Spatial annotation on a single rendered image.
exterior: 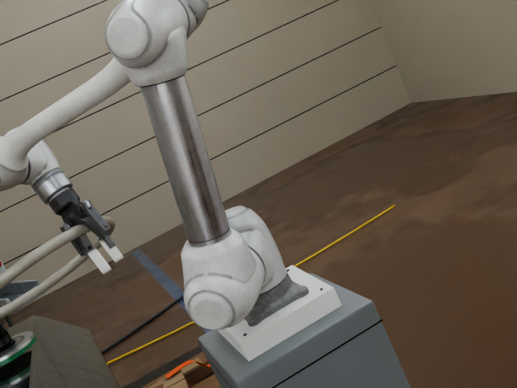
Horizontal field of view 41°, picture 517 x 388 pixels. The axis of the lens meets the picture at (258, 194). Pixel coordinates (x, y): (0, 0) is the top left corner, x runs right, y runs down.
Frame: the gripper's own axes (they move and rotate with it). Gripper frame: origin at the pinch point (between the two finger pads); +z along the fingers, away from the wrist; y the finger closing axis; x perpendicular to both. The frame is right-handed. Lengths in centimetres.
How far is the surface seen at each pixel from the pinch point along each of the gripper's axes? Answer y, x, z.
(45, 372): 73, -12, 10
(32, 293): 43.2, -5.8, -9.5
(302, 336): -26, -11, 47
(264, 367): -21, 0, 46
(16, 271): 6.6, 19.7, -9.2
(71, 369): 78, -25, 14
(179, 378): 124, -99, 46
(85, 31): 297, -423, -274
